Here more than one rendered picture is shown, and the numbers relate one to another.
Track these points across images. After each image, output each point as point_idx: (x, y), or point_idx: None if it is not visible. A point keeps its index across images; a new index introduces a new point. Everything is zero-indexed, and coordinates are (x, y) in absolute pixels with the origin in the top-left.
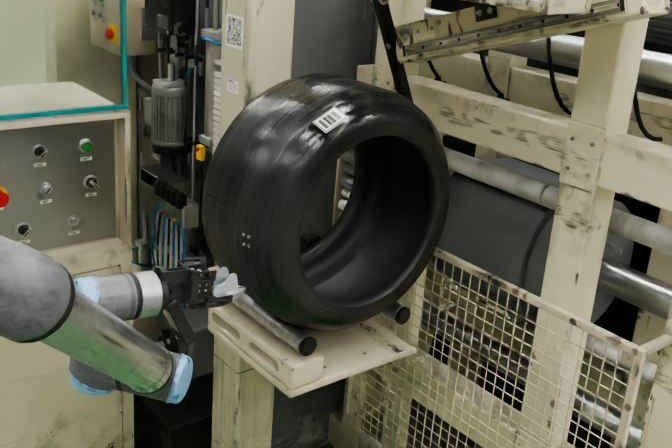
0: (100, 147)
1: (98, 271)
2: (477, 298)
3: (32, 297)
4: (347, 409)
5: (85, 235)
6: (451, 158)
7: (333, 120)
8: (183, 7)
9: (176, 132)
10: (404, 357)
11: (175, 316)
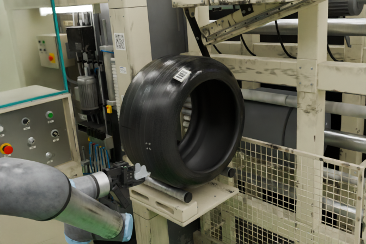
0: (57, 114)
1: None
2: (266, 157)
3: (48, 191)
4: (204, 228)
5: (55, 162)
6: None
7: (183, 74)
8: (88, 37)
9: (93, 102)
10: None
11: (117, 193)
